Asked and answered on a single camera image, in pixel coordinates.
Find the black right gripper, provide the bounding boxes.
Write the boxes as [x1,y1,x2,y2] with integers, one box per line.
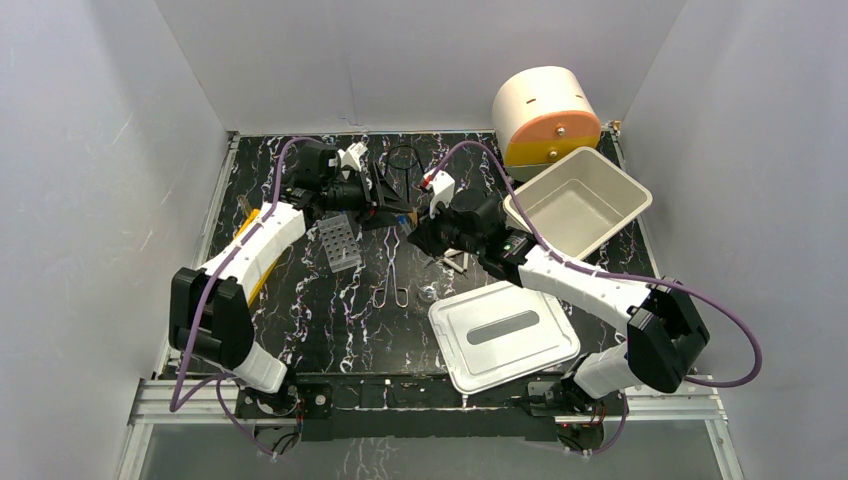
[407,197,483,259]

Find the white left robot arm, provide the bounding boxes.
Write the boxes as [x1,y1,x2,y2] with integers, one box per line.
[168,137,412,416]

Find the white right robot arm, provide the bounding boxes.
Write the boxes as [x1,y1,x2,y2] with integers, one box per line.
[408,190,710,414]

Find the white paper packet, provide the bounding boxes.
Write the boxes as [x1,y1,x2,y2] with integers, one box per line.
[441,249,469,274]

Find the small glass beaker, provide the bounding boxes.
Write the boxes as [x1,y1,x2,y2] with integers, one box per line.
[418,283,439,304]

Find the clear plastic tube rack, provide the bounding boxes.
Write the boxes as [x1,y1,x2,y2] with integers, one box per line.
[317,213,362,273]

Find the metal crucible tongs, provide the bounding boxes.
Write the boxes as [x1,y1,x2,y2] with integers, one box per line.
[372,227,409,309]

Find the white bin lid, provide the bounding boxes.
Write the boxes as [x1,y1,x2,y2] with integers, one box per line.
[428,281,580,395]

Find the yellow test tube rack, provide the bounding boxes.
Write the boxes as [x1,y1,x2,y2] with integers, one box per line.
[233,203,277,306]

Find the white plastic bin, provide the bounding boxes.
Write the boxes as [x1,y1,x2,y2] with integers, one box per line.
[502,147,653,259]

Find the cream cylindrical drawer cabinet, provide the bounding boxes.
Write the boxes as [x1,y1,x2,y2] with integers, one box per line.
[491,66,601,182]

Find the black wire tripod ring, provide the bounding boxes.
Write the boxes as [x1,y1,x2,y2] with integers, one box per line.
[382,146,425,175]

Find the aluminium frame rail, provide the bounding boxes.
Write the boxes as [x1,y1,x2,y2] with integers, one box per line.
[129,374,727,425]

